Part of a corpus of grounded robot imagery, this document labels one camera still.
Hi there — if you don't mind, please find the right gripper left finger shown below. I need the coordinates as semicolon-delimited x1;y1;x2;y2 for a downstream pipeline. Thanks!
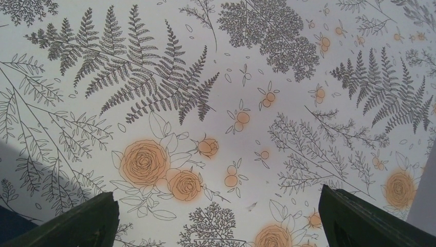
2;192;120;246

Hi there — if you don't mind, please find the floral patterned table mat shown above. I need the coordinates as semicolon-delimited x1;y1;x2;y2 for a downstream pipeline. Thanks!
1;1;435;246

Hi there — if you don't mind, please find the dark blue plastic tray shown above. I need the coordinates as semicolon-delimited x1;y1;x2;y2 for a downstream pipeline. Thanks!
0;206;38;244

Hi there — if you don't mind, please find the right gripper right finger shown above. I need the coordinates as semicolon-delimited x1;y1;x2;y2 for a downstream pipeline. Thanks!
318;185;435;247

